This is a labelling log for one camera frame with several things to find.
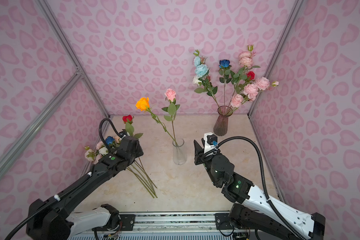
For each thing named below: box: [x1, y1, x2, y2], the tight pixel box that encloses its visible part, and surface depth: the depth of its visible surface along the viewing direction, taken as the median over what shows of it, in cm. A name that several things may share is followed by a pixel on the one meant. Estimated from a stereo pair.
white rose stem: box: [192, 75, 203, 87], surface depth 85 cm
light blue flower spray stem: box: [193, 49, 223, 114], surface depth 85 cm
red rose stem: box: [246, 71, 255, 82], surface depth 90 cm
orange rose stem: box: [135, 97, 178, 146], surface depth 71 cm
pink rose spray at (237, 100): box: [230, 94, 248, 110], surface depth 84 cm
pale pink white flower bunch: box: [84, 141, 109, 165], surface depth 96 cm
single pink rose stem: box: [161, 88, 181, 146], surface depth 75 cm
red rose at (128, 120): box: [122, 114, 144, 139], surface depth 86 cm
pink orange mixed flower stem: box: [243, 76, 279, 102], surface depth 76 cm
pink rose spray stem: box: [231, 44, 261, 97], surface depth 87 cm
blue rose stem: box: [218, 59, 232, 114], surface depth 90 cm
